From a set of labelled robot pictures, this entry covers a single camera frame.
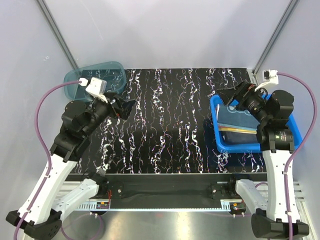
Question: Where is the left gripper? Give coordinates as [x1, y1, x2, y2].
[82, 91, 136, 137]

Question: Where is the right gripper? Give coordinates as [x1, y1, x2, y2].
[216, 80, 271, 124]

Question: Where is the teal hello towel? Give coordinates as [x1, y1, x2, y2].
[215, 104, 259, 130]

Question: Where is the orange towel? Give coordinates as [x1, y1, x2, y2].
[218, 125, 256, 133]

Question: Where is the yellow towel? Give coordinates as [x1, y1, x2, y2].
[218, 127, 257, 134]

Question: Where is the dark blue towel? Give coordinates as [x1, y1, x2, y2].
[220, 131, 258, 145]

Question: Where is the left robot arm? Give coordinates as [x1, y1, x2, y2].
[6, 92, 136, 240]

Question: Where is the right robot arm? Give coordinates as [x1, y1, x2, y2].
[216, 82, 310, 240]

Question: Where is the blue plastic bin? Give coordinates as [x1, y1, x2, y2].
[210, 94, 303, 153]

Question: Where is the teal mesh laundry basket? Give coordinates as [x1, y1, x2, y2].
[64, 61, 127, 102]

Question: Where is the black marbled table mat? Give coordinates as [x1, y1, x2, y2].
[72, 68, 266, 175]

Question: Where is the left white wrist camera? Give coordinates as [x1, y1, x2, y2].
[85, 77, 109, 103]

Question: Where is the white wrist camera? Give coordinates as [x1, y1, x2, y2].
[255, 69, 279, 92]
[85, 77, 109, 103]

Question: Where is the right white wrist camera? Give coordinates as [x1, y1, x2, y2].
[255, 69, 279, 92]

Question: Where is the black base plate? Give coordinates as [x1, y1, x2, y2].
[78, 173, 257, 210]

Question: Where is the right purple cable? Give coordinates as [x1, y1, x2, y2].
[254, 71, 318, 240]

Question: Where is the purple cable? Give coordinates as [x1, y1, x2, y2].
[13, 79, 106, 240]
[254, 71, 318, 240]

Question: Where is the slotted cable duct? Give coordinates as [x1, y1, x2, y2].
[76, 198, 242, 212]

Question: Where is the aluminium frame rail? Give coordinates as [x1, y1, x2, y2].
[54, 181, 304, 201]

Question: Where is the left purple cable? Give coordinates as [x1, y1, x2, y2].
[13, 79, 106, 240]

